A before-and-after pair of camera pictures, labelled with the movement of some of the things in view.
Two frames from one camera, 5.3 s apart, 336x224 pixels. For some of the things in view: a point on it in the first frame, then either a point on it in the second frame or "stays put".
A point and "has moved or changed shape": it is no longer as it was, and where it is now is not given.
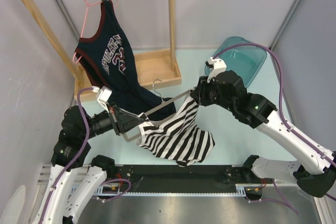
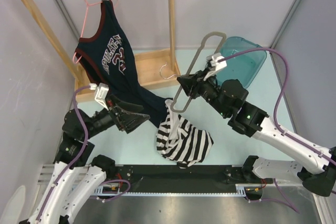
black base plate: (203, 178) stays put
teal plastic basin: (246, 60) stays put
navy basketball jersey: (108, 56) stays put
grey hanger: (163, 104) to (223, 35)
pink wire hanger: (85, 13) stays put
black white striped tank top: (176, 137) has moved or changed shape
